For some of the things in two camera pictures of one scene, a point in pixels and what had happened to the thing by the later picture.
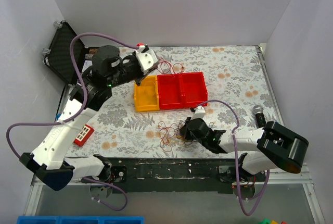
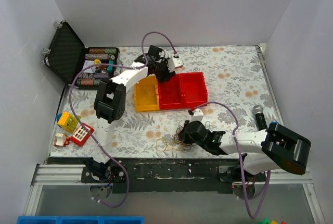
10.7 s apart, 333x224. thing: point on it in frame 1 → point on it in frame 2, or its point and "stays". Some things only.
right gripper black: (186, 130) stays
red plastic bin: (193, 90) stays
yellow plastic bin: (146, 95) stays
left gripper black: (141, 75) → (163, 72)
